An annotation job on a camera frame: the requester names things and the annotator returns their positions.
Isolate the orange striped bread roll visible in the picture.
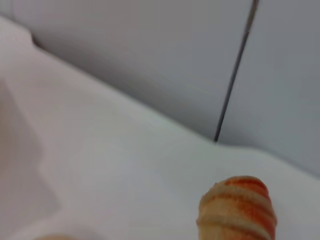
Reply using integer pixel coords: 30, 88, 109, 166
196, 175, 278, 240

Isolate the thin black rod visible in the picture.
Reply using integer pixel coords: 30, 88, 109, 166
214, 0, 260, 143

